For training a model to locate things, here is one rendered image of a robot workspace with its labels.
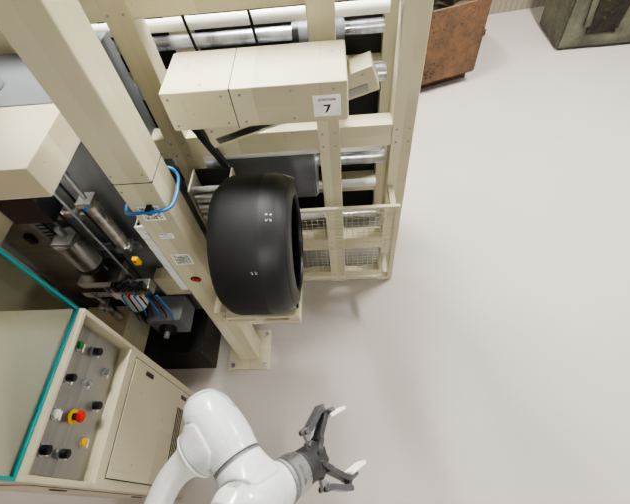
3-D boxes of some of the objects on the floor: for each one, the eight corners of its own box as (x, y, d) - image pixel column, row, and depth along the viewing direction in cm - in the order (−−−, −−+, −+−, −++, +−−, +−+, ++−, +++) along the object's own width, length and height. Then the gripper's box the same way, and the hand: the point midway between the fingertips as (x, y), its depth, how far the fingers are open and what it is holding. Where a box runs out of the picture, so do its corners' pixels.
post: (239, 360, 259) (-214, -255, 52) (242, 340, 266) (-147, -264, 60) (259, 359, 258) (-124, -268, 51) (261, 340, 266) (-68, -276, 59)
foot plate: (228, 370, 256) (227, 369, 254) (233, 331, 271) (232, 330, 269) (269, 369, 254) (268, 368, 252) (271, 330, 269) (271, 329, 267)
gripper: (332, 533, 79) (383, 483, 96) (290, 408, 85) (344, 382, 103) (306, 535, 83) (359, 487, 100) (268, 416, 90) (323, 390, 107)
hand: (349, 436), depth 100 cm, fingers open, 13 cm apart
